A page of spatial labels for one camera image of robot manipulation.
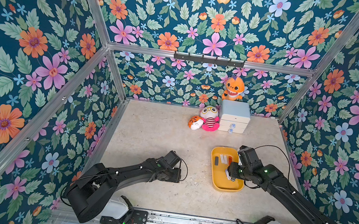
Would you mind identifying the yellow plastic storage tray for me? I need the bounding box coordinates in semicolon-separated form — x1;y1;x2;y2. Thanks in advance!
211;146;244;192

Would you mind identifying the white blue usb flash drive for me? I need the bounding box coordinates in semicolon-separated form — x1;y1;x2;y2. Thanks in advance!
225;169;232;181

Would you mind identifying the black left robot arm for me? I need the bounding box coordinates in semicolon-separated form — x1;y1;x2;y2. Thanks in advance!
65;151;182;223

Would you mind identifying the white mini drawer cabinet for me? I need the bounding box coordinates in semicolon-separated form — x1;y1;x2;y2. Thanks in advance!
218;100;251;134

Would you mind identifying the small orange tiger plush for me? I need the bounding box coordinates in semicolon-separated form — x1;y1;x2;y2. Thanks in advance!
188;116;204;130

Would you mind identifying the pink striped owl plush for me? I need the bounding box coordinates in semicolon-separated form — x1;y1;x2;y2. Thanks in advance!
200;106;220;132

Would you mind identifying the orange shark plush toy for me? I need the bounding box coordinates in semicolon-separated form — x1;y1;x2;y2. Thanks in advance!
222;76;245;101

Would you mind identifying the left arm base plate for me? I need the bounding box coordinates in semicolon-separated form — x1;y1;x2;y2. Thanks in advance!
99;210;149;224

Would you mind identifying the black hook rail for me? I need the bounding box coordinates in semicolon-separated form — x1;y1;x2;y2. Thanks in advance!
173;52;246;68

